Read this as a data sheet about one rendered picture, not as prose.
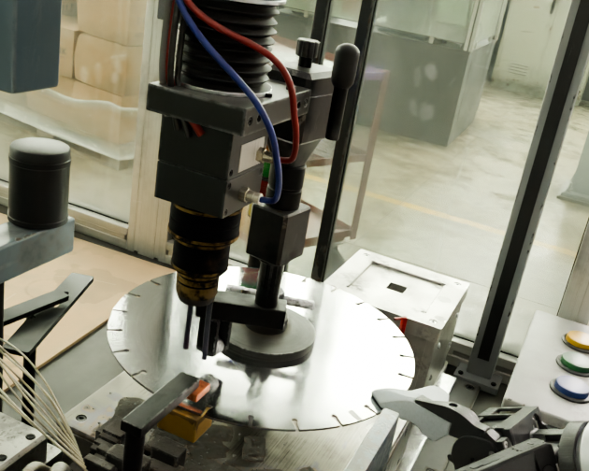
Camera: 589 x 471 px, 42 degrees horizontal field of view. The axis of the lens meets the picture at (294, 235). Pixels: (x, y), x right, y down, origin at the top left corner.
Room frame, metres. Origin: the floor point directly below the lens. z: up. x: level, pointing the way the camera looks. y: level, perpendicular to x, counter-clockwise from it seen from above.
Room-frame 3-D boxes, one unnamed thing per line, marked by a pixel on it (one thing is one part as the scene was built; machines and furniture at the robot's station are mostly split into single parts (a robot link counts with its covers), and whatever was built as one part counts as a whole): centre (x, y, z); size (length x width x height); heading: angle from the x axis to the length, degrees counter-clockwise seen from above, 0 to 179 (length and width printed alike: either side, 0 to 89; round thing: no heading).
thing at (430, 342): (1.02, -0.16, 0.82); 0.18 x 0.18 x 0.15; 69
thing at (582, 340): (0.94, -0.41, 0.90); 0.04 x 0.04 x 0.02
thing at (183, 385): (0.54, 0.08, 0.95); 0.10 x 0.03 x 0.07; 159
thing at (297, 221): (0.65, 0.02, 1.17); 0.06 x 0.05 x 0.20; 150
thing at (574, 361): (0.87, -0.39, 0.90); 0.04 x 0.04 x 0.02
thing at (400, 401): (0.63, -0.15, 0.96); 0.09 x 0.06 x 0.03; 52
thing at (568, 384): (0.80, -0.36, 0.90); 0.04 x 0.04 x 0.02
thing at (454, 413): (0.58, -0.17, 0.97); 0.09 x 0.02 x 0.05; 52
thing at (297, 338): (0.72, 0.01, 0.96); 0.11 x 0.11 x 0.03
